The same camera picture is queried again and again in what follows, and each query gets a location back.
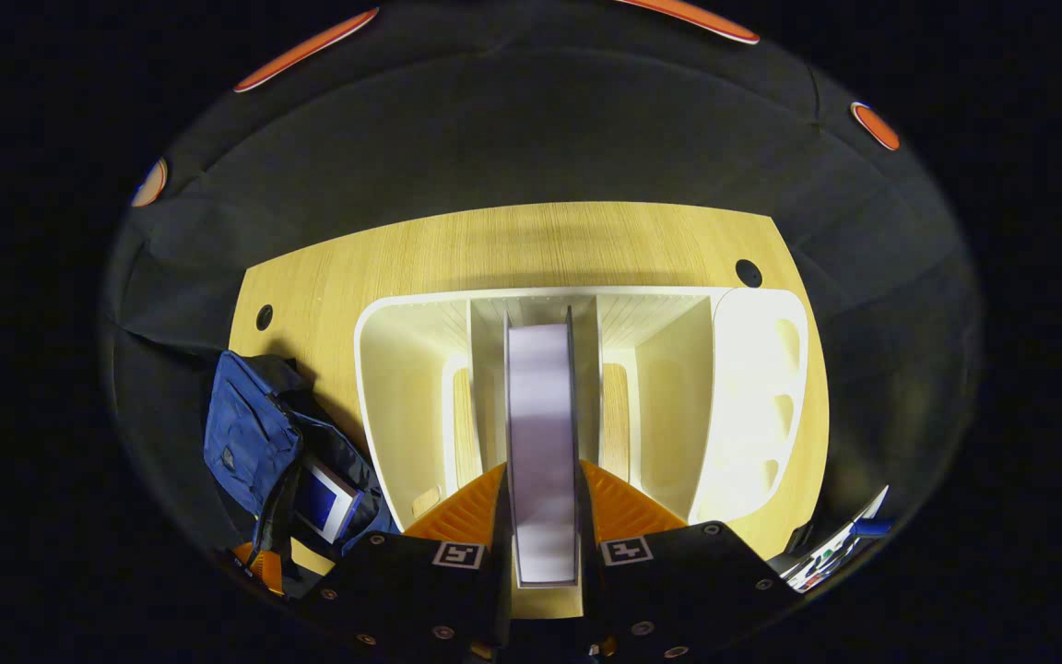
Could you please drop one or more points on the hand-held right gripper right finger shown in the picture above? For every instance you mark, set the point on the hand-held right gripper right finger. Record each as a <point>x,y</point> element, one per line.
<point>678,590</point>

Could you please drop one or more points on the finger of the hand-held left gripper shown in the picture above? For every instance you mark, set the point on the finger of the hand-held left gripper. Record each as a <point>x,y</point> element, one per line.
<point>264,567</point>

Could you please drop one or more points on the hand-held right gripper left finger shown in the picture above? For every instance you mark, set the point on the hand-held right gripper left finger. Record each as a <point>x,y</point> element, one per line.
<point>411,590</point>

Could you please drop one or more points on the blue spine book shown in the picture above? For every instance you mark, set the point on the blue spine book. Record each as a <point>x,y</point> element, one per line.
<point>324,503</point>

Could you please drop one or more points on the blue schoolbag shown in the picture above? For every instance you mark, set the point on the blue schoolbag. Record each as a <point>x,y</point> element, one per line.
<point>250,433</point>

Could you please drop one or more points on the white bookshelf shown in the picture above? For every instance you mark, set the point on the white bookshelf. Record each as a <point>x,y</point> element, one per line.
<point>678,406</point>

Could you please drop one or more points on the grey white spine book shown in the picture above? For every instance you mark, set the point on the grey white spine book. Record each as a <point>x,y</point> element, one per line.
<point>542,443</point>

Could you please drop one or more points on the white printed card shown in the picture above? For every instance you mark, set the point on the white printed card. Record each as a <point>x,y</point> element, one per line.
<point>826,553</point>

